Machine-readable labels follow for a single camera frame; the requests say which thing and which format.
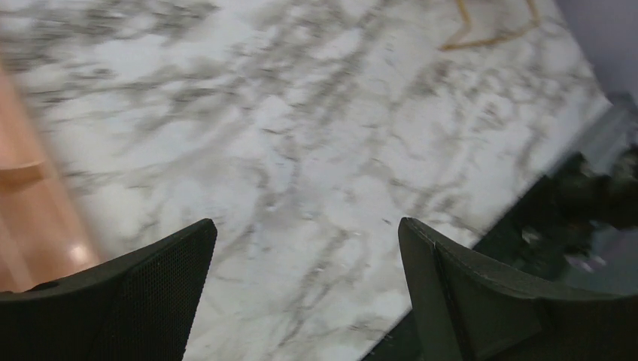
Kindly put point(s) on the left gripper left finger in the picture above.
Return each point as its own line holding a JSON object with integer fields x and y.
{"x": 139, "y": 306}

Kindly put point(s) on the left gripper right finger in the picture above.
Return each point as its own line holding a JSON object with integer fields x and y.
{"x": 468, "y": 306}

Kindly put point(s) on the peach plastic file organizer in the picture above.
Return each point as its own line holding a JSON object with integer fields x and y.
{"x": 43, "y": 237}

